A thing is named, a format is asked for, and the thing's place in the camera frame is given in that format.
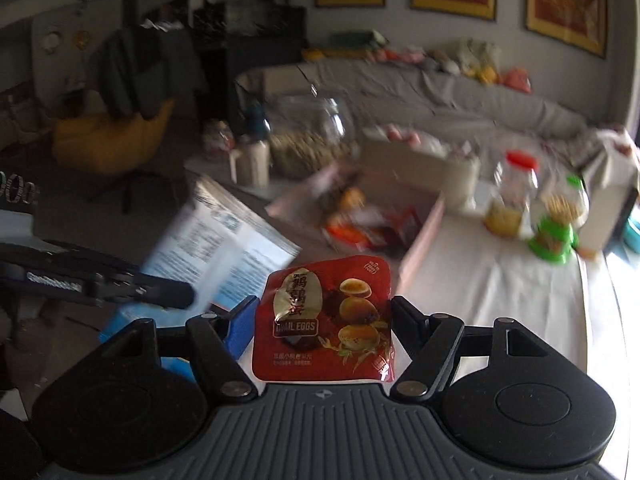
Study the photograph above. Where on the yellow bread packet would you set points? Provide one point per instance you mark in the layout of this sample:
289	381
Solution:
351	200

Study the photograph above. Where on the printed blanket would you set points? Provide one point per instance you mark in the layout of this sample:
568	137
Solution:
612	152

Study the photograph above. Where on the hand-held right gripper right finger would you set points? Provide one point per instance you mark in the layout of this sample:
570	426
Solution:
404	321

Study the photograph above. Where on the glass jar of peanuts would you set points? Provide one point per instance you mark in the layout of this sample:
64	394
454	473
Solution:
305	155

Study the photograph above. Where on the white mug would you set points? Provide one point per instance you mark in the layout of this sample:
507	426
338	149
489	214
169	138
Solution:
255	162

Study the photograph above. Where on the pink cardboard box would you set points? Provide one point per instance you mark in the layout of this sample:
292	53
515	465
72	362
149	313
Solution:
420	240

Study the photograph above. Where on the yellow cushion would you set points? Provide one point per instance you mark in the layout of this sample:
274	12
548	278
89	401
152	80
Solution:
313	54

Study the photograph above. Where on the dark red egg packet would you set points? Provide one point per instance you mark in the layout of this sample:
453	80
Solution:
320	330

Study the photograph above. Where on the blue basin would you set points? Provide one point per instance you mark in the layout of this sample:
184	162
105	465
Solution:
634	232

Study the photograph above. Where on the dark clothes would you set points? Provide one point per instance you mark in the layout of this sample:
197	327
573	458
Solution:
135	70

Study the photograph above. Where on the grey covered sofa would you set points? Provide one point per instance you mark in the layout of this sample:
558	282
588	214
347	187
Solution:
450	95

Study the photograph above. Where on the clear plastic jar red lid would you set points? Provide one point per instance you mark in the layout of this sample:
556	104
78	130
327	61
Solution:
510	205

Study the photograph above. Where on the pink eggs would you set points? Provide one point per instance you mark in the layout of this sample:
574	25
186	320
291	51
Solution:
402	135

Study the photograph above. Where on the pink plush toy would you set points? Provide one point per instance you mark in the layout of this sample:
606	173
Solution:
400	55

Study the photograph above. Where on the yellow plush toy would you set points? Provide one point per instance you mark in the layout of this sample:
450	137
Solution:
487	75

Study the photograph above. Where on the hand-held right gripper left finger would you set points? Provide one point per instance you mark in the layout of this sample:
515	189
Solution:
240	331

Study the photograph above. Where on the grey side table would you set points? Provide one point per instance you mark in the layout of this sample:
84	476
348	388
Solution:
210	172

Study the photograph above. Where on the orange piggy toy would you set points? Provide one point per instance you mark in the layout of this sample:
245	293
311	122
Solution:
516	80

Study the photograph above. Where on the small glass jar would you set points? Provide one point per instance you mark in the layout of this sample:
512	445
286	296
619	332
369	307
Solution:
220	142

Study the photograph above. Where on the grey oval tub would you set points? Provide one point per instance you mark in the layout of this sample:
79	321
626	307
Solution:
400	160

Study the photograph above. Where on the green plush toy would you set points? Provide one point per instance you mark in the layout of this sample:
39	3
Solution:
357	40

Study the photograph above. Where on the yellow chair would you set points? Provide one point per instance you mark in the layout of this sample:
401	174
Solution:
110	140

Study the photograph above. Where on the beige tablecloth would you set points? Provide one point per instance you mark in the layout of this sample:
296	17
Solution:
475	285

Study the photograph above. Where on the teal bottle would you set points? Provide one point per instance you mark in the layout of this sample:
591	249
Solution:
256	120

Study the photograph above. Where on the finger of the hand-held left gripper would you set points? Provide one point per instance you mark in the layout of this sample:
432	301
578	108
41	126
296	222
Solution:
95	260
165	292

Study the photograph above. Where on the large red clear-window packet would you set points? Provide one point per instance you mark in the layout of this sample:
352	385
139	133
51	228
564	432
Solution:
402	225

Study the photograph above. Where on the green candy dispenser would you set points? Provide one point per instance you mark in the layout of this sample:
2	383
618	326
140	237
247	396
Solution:
552	240

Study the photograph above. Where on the orange-red snack packet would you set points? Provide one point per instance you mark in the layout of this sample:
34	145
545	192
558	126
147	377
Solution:
350	237

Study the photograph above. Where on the dark cabinet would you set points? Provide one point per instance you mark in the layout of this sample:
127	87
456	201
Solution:
250	60

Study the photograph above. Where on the large blue snack packet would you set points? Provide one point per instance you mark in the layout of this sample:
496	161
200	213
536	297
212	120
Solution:
220	245

